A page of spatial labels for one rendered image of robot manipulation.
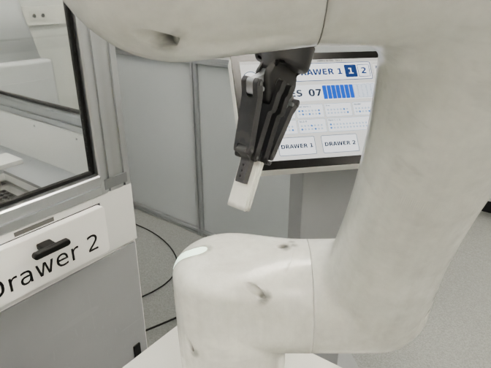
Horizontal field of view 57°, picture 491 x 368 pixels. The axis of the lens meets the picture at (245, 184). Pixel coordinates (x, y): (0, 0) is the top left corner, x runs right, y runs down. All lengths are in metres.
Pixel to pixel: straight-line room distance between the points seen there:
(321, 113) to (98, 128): 0.53
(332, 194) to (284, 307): 0.81
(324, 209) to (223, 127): 1.16
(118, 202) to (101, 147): 0.14
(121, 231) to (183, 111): 1.49
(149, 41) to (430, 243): 0.25
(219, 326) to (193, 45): 0.34
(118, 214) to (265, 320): 0.64
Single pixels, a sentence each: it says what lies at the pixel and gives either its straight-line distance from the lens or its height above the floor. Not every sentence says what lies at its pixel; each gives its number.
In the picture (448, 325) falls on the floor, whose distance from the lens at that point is 2.24.
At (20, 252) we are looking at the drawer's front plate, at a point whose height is 0.91.
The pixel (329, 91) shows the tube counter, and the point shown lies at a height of 1.11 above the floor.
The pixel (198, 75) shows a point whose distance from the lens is 2.37.
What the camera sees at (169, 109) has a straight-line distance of 2.57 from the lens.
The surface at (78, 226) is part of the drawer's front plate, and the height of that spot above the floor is 0.91.
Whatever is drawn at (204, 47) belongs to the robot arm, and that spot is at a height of 1.33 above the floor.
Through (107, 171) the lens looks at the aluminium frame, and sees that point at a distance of 1.01.
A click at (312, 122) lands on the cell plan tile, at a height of 1.05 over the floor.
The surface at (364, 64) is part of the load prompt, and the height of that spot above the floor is 1.17.
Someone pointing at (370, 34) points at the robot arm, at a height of 1.34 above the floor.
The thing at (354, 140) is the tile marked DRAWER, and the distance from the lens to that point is 1.15.
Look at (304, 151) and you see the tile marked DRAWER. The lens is 1.09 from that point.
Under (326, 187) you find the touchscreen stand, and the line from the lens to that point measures 1.25.
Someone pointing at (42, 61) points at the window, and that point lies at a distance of 0.91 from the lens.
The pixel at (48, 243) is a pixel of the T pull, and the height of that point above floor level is 0.91.
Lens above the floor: 1.36
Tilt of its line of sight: 24 degrees down
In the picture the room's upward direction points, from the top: straight up
